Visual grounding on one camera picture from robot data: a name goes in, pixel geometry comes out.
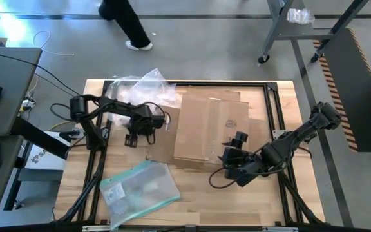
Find clear plastic bag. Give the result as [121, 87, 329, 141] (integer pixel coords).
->
[286, 7, 316, 26]

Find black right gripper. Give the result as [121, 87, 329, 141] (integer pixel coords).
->
[219, 130, 265, 188]

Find white printed box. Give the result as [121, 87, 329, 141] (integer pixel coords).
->
[23, 131, 68, 171]

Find black desk support bar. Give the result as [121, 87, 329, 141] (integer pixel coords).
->
[10, 115, 70, 161]

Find black aluminium table frame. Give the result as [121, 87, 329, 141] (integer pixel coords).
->
[50, 79, 327, 226]

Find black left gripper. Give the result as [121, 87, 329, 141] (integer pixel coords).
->
[124, 111, 167, 148]

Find grey desk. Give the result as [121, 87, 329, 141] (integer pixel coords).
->
[0, 46, 43, 228]

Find grey metal cart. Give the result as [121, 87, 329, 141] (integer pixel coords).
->
[258, 0, 370, 64]

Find brown cardboard box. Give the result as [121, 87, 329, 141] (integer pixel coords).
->
[145, 84, 272, 170]

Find silver aluminium rail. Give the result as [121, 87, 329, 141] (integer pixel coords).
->
[262, 226, 300, 232]
[81, 224, 112, 232]

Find black desk cable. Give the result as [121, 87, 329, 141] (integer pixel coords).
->
[0, 49, 84, 98]

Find person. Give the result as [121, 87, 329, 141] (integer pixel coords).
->
[97, 0, 154, 52]

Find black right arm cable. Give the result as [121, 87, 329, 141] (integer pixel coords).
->
[208, 166, 240, 189]

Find power strip with plugs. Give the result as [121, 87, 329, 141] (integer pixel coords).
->
[18, 96, 37, 113]

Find silver mounting bracket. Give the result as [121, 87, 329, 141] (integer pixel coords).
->
[271, 129, 286, 141]

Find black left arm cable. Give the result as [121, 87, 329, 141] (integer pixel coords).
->
[143, 101, 172, 145]

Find white floor cable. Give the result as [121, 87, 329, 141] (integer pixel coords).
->
[32, 30, 76, 57]

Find clear bubble wrap sheet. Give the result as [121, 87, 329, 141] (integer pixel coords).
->
[104, 67, 183, 128]

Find dark platform hazard stripes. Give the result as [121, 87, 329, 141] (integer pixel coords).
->
[312, 28, 371, 153]

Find white printed card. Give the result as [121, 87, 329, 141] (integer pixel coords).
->
[103, 182, 128, 207]

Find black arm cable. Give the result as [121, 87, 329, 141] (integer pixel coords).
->
[208, 166, 240, 189]
[143, 101, 172, 145]

